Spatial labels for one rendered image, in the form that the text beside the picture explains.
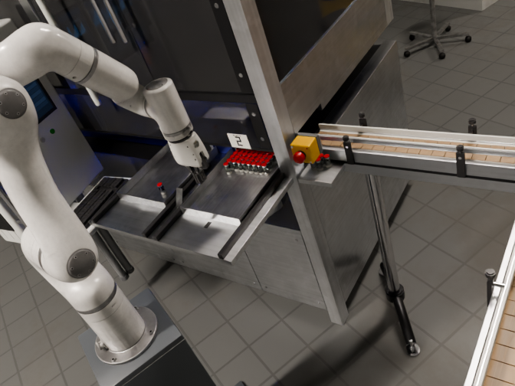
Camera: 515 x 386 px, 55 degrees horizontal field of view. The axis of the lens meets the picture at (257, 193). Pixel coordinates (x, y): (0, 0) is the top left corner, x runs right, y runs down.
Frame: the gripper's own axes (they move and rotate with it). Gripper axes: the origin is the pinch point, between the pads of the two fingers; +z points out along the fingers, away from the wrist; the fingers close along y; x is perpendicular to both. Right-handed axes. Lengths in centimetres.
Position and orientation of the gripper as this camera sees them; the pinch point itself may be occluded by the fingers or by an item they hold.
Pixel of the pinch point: (199, 175)
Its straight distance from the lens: 149.4
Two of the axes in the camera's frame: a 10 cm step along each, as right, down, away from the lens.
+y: -8.1, -1.4, 5.6
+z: 2.9, 7.4, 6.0
